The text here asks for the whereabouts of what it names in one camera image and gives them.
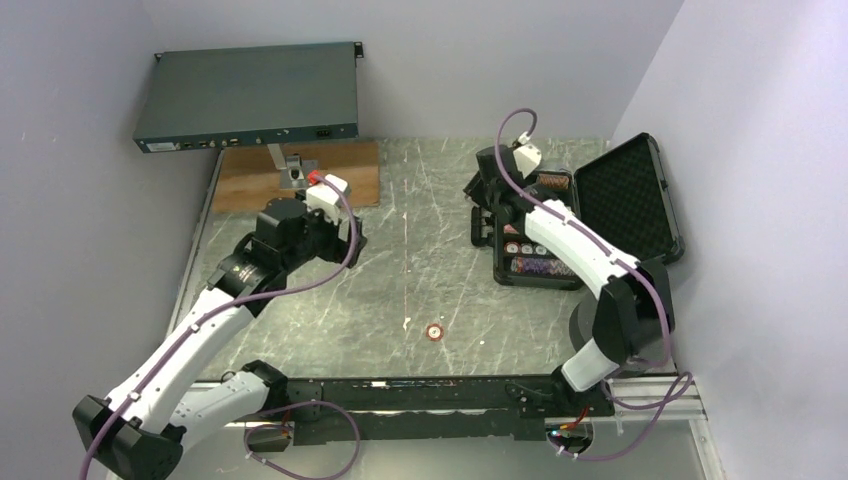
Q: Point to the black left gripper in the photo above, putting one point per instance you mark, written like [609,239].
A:
[338,248]

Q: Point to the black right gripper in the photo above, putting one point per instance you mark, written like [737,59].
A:
[475,189]

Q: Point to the poker chip roll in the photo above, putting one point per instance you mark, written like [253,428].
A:
[554,182]

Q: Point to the single red poker chip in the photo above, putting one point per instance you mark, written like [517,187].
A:
[434,332]

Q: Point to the black poker set case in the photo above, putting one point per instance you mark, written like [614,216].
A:
[622,195]

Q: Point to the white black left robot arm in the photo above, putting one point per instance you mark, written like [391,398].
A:
[143,427]

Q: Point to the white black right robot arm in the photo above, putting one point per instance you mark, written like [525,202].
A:
[633,319]

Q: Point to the red five chip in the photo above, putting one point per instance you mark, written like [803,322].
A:
[512,248]

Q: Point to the poker chips row in case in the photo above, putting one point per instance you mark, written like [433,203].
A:
[540,267]

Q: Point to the brown wooden board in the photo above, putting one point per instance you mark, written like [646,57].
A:
[248,177]

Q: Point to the dark green rack unit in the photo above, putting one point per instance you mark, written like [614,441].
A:
[231,97]

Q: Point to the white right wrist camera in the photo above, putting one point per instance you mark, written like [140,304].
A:
[527,156]

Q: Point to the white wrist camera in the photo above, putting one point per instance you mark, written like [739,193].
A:
[527,156]
[327,194]

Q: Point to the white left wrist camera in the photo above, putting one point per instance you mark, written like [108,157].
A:
[327,194]

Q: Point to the silver metal stand bracket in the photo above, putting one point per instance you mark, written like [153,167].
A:
[294,170]

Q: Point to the black aluminium mounting rail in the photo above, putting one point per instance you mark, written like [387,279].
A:
[328,410]

